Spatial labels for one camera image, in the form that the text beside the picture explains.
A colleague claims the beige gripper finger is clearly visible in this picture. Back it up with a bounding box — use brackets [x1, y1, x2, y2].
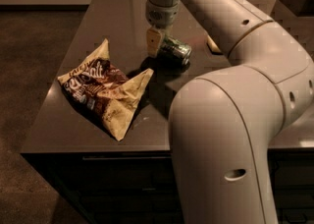
[146, 27, 166, 57]

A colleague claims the green soda can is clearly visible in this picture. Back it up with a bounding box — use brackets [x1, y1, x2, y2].
[158, 36, 192, 66]

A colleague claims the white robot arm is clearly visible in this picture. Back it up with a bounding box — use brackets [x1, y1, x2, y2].
[146, 0, 313, 224]

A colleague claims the yellow sponge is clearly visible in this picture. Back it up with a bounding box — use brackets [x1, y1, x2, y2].
[206, 36, 222, 55]

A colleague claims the brown chip bag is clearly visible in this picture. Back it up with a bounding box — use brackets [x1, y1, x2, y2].
[57, 39, 153, 141]

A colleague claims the dark drawer cabinet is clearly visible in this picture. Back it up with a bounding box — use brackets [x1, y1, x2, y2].
[23, 149, 314, 224]

